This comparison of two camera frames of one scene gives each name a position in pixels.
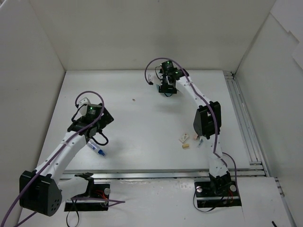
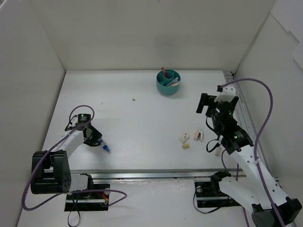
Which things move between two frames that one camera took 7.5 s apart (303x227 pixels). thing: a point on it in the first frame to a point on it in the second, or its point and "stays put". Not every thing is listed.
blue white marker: x=97 y=148 to x=104 y=147
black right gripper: x=167 y=89 to x=211 y=104
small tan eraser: x=185 y=146 stays put
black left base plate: x=100 y=191 stays put
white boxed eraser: x=183 y=138 stays put
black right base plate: x=210 y=195 stays put
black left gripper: x=105 y=116 to x=95 y=138
